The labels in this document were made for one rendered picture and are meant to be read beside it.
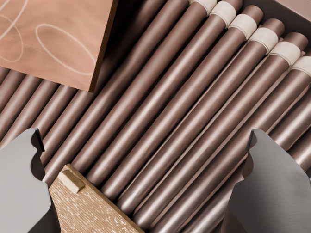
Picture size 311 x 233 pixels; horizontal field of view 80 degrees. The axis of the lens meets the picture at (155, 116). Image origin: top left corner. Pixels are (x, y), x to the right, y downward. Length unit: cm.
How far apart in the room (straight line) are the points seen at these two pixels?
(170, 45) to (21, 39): 28
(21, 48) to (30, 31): 4
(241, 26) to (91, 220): 52
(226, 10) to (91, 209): 52
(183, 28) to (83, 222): 49
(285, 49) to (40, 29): 45
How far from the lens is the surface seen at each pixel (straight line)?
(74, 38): 37
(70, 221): 53
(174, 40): 44
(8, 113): 63
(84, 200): 49
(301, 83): 45
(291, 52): 45
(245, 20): 45
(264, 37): 45
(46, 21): 42
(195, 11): 46
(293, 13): 45
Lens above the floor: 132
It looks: 78 degrees down
